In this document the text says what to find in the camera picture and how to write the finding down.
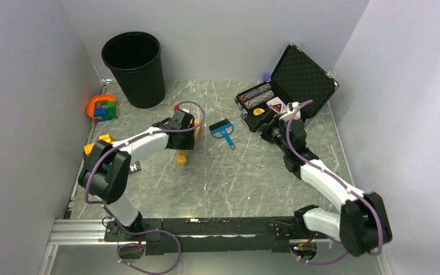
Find orange curved toy piece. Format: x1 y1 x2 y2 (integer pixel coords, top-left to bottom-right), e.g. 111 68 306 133
86 95 117 118

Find yellow slotted scoop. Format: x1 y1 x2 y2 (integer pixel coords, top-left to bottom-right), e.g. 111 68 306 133
176 119 201 165

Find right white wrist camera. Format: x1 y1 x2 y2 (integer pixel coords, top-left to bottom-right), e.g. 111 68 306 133
280 101 303 123

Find yellow toy block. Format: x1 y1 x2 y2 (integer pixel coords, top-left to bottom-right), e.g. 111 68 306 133
84 133 116 156

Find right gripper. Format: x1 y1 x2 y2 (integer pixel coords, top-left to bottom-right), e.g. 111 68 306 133
245 108 291 155

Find yellow dealer button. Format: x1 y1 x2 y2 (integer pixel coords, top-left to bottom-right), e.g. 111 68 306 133
253 108 265 116

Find playing card deck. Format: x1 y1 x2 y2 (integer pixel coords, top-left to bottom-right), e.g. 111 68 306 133
266 97 288 115

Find black plastic waste bin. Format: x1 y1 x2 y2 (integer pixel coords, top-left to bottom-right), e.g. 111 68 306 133
101 32 166 109

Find black perforated plate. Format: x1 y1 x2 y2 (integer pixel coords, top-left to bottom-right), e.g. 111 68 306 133
129 161 142 174

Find blue hand brush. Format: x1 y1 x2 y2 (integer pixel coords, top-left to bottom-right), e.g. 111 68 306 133
209 119 236 150

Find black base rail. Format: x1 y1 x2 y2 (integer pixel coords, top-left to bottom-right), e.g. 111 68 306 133
103 216 325 256

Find blue and green toy blocks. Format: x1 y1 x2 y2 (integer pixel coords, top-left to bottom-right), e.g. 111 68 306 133
93 101 117 122

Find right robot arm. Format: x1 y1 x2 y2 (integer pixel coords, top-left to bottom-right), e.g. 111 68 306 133
241 111 393 256

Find black poker chip case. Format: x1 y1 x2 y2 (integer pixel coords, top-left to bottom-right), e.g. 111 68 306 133
235 44 339 121

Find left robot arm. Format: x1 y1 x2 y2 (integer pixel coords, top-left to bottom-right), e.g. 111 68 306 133
77 109 201 241

